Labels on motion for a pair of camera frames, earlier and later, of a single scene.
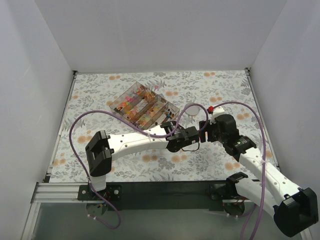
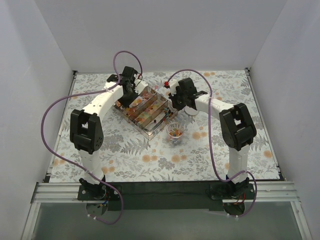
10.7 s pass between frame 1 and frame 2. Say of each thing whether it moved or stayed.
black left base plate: stayed
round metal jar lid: stayed
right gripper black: moved
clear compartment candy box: stayed
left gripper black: moved
